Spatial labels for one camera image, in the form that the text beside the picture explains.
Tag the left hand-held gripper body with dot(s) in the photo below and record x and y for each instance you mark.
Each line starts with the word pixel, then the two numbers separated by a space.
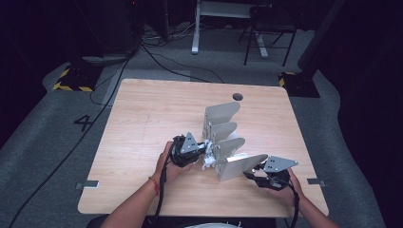
pixel 188 147

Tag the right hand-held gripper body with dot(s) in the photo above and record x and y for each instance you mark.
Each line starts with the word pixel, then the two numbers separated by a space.
pixel 278 164

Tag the white black-patterned cloth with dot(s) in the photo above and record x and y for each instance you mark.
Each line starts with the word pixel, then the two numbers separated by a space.
pixel 209 156

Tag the expandable grey metal file rack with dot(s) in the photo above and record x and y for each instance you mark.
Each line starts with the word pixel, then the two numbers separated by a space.
pixel 228 148

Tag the person's left hand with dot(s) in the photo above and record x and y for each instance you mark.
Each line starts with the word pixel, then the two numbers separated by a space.
pixel 172 171

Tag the person's right hand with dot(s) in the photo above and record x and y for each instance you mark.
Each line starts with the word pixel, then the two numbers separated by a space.
pixel 290 193

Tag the grey floor tape strip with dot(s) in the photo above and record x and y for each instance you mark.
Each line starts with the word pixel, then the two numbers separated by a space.
pixel 87 184
pixel 315 181

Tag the person's dark clothing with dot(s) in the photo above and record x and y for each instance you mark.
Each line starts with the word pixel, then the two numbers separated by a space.
pixel 190 222

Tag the black yellow-striped stand base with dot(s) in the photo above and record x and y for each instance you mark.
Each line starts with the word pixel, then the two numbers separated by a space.
pixel 79 77
pixel 301 85

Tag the grey flat stand base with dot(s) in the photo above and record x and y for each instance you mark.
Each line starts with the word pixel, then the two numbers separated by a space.
pixel 104 59

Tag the black metal chair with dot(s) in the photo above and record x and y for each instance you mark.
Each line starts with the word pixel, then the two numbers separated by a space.
pixel 272 22

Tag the dark equipment cabinet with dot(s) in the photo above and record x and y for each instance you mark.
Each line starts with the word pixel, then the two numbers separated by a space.
pixel 107 25

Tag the white metal desk frame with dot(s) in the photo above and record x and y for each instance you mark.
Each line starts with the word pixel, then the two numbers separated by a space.
pixel 195 38

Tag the dark slanted stand post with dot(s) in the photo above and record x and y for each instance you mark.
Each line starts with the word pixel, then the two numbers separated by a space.
pixel 320 34

